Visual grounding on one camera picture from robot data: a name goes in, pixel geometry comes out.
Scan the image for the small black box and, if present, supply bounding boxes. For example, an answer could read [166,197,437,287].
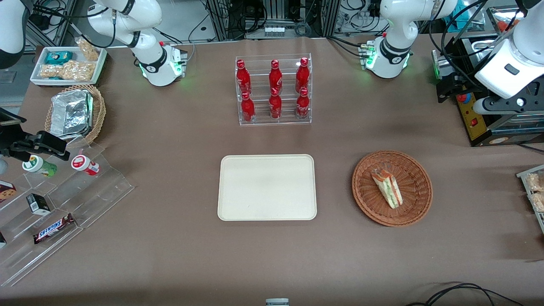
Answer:
[26,193,51,215]

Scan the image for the light wicker basket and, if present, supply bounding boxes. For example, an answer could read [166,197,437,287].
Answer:
[44,84,107,147]

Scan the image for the tray with rice snacks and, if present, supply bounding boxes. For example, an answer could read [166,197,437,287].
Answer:
[516,165,544,234]

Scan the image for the brown cookie box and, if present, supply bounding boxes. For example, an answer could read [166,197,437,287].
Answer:
[0,180,17,204]

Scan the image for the Snickers chocolate bar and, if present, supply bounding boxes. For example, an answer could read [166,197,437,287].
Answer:
[33,213,76,245]

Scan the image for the red cola bottle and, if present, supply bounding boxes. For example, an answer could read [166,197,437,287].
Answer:
[295,57,310,93]
[296,87,310,120]
[269,59,283,95]
[241,92,255,124]
[236,59,252,95]
[269,87,282,120]

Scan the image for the cream rectangular tray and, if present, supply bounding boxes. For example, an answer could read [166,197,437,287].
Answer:
[217,154,317,221]

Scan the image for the silver foil container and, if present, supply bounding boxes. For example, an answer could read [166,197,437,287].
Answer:
[50,89,94,140]

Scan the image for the clear acrylic bottle rack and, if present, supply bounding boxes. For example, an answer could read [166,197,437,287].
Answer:
[235,53,312,126]

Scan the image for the teal snack packet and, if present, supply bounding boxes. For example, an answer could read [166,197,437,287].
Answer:
[45,51,74,65]

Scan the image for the green labelled small bottle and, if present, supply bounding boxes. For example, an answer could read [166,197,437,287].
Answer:
[22,155,58,178]

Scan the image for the black floor cable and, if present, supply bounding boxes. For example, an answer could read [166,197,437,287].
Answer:
[404,282,525,306]

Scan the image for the triangle sandwich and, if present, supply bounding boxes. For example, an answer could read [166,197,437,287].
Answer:
[371,168,403,210]

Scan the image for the orange snack packet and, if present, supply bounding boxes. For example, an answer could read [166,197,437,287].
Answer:
[495,19,521,34]

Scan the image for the black wrist bracket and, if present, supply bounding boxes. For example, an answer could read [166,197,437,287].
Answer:
[0,108,24,128]

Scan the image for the clear acrylic stepped display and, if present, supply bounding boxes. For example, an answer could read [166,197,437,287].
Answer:
[0,142,135,287]

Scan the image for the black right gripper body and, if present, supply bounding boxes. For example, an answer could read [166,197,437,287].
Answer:
[8,131,71,162]

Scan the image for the white rectangular snack tray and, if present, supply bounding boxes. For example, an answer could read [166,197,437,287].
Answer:
[30,46,108,87]

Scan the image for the round brown wicker basket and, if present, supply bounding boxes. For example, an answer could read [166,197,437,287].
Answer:
[351,150,433,227]

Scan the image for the clear bag of nut snack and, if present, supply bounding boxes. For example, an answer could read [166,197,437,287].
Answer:
[76,37,100,61]
[59,60,96,82]
[40,63,64,79]

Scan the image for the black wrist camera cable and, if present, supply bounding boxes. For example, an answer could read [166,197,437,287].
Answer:
[428,0,525,92]

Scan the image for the black clamp block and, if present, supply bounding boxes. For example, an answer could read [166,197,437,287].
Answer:
[437,73,469,104]

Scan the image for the red labelled small bottle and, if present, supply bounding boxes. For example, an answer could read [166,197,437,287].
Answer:
[71,155,100,176]

